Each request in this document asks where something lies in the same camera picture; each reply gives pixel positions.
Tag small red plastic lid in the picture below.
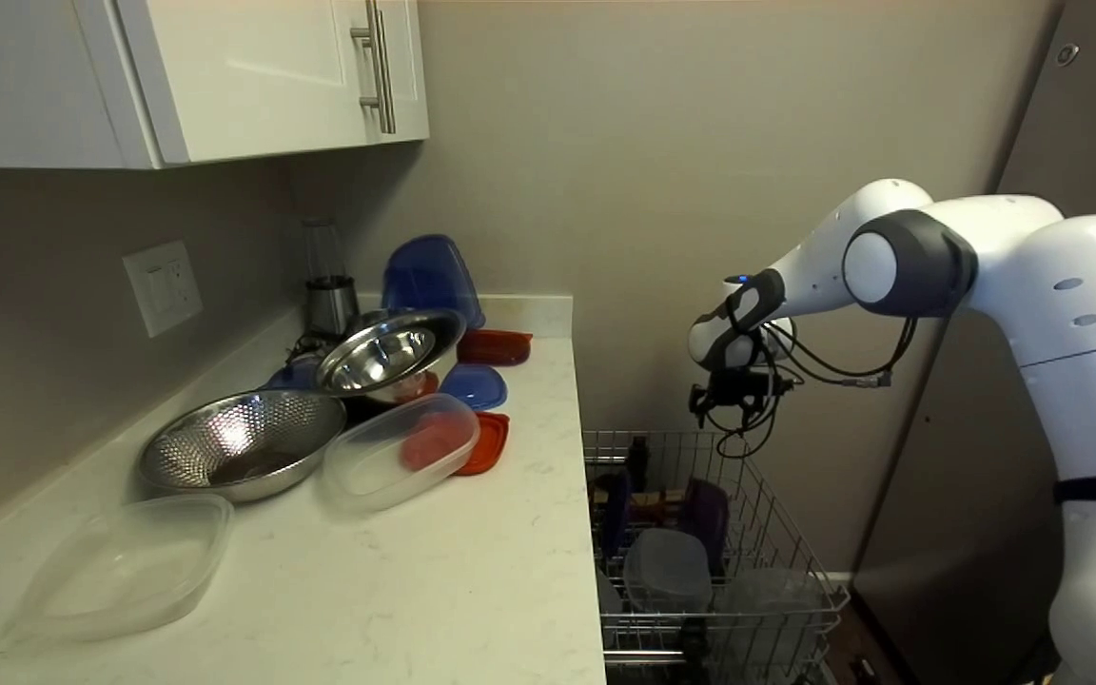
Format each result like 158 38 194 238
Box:
454 326 537 371

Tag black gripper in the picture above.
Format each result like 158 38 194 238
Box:
684 330 780 443

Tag large red plastic lid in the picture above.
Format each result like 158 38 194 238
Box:
395 408 514 485

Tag tall blue plastic container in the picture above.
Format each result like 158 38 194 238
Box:
378 233 492 334

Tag large steel mixing bowl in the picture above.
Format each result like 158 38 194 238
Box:
130 385 349 505

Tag wooden utensil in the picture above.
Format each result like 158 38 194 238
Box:
629 491 693 526

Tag wire dishwasher rack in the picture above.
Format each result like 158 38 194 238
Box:
584 428 854 685

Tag steel cup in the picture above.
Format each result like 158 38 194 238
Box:
305 271 361 340

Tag purple plastic container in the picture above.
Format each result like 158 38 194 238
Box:
678 476 735 562

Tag small steel bowl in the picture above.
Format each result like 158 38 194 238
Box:
315 309 463 401

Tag blue plastic lid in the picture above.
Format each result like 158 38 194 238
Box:
439 361 509 415

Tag grey round plastic container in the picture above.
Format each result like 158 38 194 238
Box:
622 526 720 618

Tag steel cabinet handle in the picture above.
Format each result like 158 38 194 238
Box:
345 0 401 140

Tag brown door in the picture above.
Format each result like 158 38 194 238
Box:
849 0 1096 685

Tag white wall outlet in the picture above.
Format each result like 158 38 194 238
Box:
117 238 210 344

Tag white wall cabinet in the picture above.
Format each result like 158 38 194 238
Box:
0 0 435 174

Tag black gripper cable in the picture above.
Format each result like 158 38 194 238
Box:
712 309 925 466

